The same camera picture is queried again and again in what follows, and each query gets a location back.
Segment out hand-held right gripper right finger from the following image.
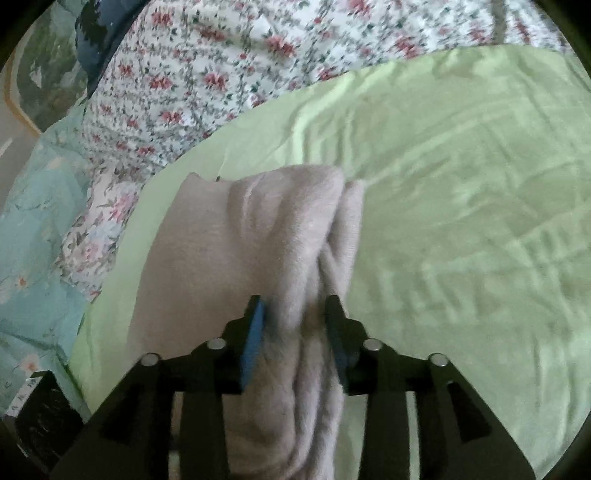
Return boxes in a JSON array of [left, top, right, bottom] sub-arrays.
[[323, 294, 539, 480]]

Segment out white red-flowered quilt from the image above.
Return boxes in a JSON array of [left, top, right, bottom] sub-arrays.
[[81, 0, 578, 181]]

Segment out green panel with wooden frame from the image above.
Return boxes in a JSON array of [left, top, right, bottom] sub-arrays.
[[4, 18, 88, 137]]

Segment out pastel floral pillow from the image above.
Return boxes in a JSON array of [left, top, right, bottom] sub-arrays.
[[55, 166, 148, 303]]

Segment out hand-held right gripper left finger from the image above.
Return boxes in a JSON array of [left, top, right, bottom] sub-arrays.
[[51, 295, 267, 480]]

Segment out dark blue cloth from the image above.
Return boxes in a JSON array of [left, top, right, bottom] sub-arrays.
[[76, 0, 153, 95]]

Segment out light green bed sheet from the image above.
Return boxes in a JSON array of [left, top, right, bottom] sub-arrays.
[[69, 44, 591, 480]]

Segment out beige knitted sweater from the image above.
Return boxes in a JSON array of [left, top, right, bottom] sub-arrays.
[[127, 165, 365, 480]]

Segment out teal floral bedsheet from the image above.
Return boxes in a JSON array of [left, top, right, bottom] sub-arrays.
[[0, 111, 100, 407]]

